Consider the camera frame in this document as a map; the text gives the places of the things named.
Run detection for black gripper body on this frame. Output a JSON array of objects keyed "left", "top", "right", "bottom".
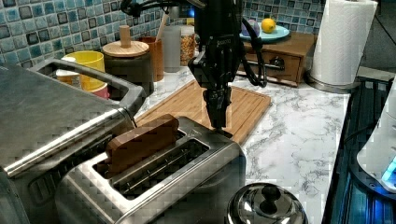
[{"left": 188, "top": 34, "right": 243, "bottom": 91}]

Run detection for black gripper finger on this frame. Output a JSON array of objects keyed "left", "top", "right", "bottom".
[
  {"left": 203, "top": 90, "right": 218, "bottom": 129},
  {"left": 218, "top": 87, "right": 232, "bottom": 129}
]

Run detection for black toaster lever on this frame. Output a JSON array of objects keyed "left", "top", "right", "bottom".
[{"left": 214, "top": 128, "right": 233, "bottom": 139}]

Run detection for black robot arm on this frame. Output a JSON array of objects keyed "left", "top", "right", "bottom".
[{"left": 188, "top": 0, "right": 243, "bottom": 130}]

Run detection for stainless steel toaster oven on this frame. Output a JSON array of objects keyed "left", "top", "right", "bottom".
[{"left": 0, "top": 63, "right": 134, "bottom": 224}]

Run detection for bamboo cutting board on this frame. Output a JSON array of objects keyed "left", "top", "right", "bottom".
[{"left": 135, "top": 80, "right": 271, "bottom": 145}]

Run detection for glass jar with cereal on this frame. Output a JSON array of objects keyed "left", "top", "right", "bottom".
[{"left": 180, "top": 25, "right": 195, "bottom": 66}]

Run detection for frosted grey tumbler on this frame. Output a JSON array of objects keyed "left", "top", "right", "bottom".
[{"left": 162, "top": 26, "right": 181, "bottom": 73}]

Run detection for purple toy fruit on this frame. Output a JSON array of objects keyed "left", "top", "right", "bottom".
[{"left": 241, "top": 20, "right": 261, "bottom": 36}]

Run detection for brown wooden utensil holder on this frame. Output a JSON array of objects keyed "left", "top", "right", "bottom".
[{"left": 139, "top": 36, "right": 163, "bottom": 82}]

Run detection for yellow lemon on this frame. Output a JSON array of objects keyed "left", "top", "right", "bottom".
[{"left": 262, "top": 18, "right": 276, "bottom": 34}]

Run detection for wooden drawer box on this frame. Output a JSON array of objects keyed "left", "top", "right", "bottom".
[{"left": 233, "top": 31, "right": 316, "bottom": 88}]

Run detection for light blue plate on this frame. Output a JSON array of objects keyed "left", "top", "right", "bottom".
[{"left": 258, "top": 25, "right": 290, "bottom": 43}]

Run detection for grey dish rack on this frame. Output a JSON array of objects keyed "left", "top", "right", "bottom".
[{"left": 30, "top": 59, "right": 146, "bottom": 117}]

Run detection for dark canister with wooden lid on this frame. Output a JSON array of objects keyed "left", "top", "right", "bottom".
[{"left": 103, "top": 25, "right": 154, "bottom": 95}]

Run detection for metal paper towel holder base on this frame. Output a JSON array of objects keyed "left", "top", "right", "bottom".
[{"left": 304, "top": 72, "right": 361, "bottom": 94}]

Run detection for brown toast slice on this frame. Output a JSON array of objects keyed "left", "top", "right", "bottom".
[{"left": 105, "top": 114, "right": 179, "bottom": 178}]

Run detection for pink cup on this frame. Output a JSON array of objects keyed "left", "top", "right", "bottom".
[{"left": 92, "top": 83, "right": 110, "bottom": 99}]

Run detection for steel pot lid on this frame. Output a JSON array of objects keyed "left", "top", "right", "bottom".
[{"left": 225, "top": 183, "right": 308, "bottom": 224}]

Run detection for yellow cup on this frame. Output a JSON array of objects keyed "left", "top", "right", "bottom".
[{"left": 65, "top": 50, "right": 105, "bottom": 91}]

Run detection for white paper towel roll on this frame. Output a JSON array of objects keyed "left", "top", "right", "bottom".
[{"left": 311, "top": 0, "right": 377, "bottom": 86}]

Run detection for wooden utensil handle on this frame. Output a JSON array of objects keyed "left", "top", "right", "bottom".
[{"left": 155, "top": 13, "right": 169, "bottom": 42}]

